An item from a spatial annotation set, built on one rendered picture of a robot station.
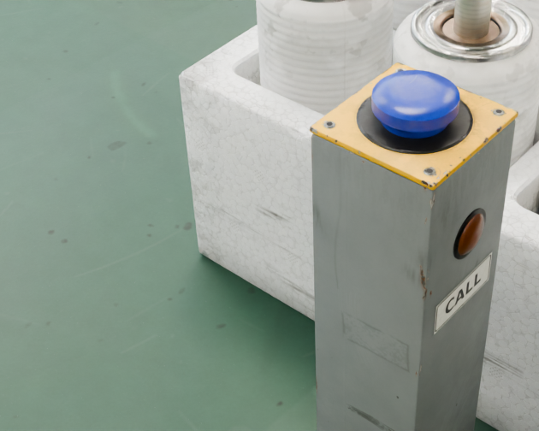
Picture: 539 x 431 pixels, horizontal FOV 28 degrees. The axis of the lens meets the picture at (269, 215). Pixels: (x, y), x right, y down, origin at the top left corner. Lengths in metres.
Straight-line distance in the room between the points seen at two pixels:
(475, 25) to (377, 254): 0.21
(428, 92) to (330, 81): 0.25
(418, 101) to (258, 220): 0.34
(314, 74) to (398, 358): 0.25
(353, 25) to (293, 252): 0.18
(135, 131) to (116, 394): 0.32
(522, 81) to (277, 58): 0.17
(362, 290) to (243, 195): 0.28
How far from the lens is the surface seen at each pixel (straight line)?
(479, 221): 0.52
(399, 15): 0.83
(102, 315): 0.86
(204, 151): 0.81
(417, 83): 0.50
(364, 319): 0.55
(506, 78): 0.67
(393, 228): 0.50
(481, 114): 0.51
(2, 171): 1.02
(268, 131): 0.74
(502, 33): 0.69
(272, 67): 0.76
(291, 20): 0.72
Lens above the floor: 0.61
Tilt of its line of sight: 41 degrees down
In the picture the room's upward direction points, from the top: 3 degrees counter-clockwise
